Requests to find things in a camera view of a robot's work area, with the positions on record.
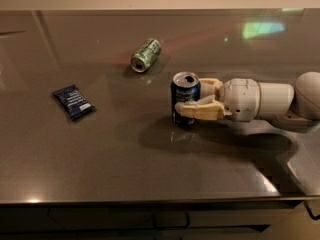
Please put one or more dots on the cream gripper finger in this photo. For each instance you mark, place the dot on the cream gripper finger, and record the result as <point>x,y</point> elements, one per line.
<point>207,108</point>
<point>209,86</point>

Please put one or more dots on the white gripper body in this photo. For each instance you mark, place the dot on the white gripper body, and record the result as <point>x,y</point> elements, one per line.
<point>240,99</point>

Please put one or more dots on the blue pepsi can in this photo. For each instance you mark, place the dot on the blue pepsi can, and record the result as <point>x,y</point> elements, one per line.
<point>185,86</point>

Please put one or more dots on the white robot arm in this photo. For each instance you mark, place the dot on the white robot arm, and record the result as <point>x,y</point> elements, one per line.
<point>292,107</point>

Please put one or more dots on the green soda can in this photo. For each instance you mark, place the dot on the green soda can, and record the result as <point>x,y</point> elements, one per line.
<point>145,56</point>

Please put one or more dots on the dark blue snack packet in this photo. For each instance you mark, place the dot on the dark blue snack packet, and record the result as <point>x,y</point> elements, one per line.
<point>75,104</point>

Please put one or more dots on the black drawer handle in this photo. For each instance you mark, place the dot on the black drawer handle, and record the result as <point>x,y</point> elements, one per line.
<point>171,221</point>

